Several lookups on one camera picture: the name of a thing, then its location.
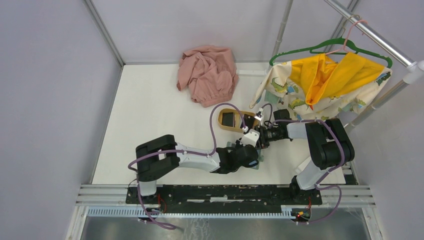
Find green leather card holder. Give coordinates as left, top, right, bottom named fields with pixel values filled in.
left=226, top=141, right=263, bottom=170

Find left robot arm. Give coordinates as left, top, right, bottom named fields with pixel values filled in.
left=128, top=134, right=260, bottom=204

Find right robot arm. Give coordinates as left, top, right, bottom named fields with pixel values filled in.
left=254, top=109, right=355, bottom=204

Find black card in tray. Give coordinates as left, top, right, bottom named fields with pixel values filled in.
left=243, top=114, right=260, bottom=130
left=221, top=112, right=235, bottom=128

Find tan oval tray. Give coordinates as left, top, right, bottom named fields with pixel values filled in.
left=217, top=108, right=255, bottom=133

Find dinosaur print yellow garment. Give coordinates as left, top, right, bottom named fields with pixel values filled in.
left=249, top=52, right=393, bottom=121

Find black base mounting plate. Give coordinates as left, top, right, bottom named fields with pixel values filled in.
left=141, top=185, right=323, bottom=214

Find pink crumpled cloth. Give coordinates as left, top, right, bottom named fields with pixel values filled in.
left=176, top=45, right=239, bottom=108

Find green clothes hanger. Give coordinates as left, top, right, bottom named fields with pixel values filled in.
left=268, top=37, right=394, bottom=70

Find pink clothes hanger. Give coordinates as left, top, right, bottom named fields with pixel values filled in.
left=325, top=14, right=368, bottom=55

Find metal clothes rack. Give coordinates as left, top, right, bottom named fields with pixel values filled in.
left=267, top=0, right=424, bottom=127

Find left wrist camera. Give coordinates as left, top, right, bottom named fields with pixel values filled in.
left=239, top=128, right=260, bottom=147

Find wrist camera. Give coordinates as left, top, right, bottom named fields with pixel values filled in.
left=239, top=128, right=260, bottom=147
left=254, top=107, right=264, bottom=126

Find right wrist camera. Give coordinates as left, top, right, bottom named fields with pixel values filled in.
left=254, top=107, right=264, bottom=126

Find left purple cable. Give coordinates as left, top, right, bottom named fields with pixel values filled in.
left=127, top=102, right=249, bottom=230

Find white perforated cable duct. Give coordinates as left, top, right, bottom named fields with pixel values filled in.
left=87, top=206, right=294, bottom=220

